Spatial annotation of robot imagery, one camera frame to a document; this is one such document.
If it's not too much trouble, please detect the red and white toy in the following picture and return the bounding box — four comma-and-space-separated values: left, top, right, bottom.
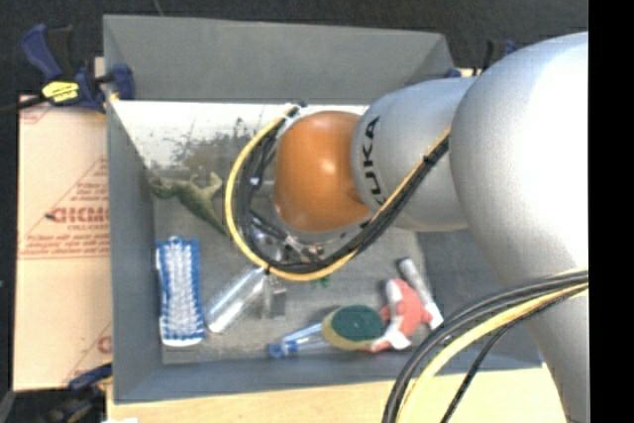
370, 277, 445, 354

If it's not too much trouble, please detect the green toy dinosaur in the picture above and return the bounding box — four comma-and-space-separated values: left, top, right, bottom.
148, 170, 232, 240

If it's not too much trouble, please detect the grey metal bin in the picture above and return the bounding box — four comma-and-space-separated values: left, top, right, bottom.
102, 14, 547, 405

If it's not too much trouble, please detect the brown cardboard board red print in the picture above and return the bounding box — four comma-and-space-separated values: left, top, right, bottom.
12, 93, 114, 392

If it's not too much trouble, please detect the blue and white brush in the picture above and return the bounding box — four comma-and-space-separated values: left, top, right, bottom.
154, 236, 207, 348

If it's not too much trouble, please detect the green yellow scrubber blue handle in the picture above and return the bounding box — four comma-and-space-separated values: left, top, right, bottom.
266, 304, 388, 360

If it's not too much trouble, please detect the grey cylindrical stick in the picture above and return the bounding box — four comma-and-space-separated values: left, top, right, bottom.
396, 257, 438, 313

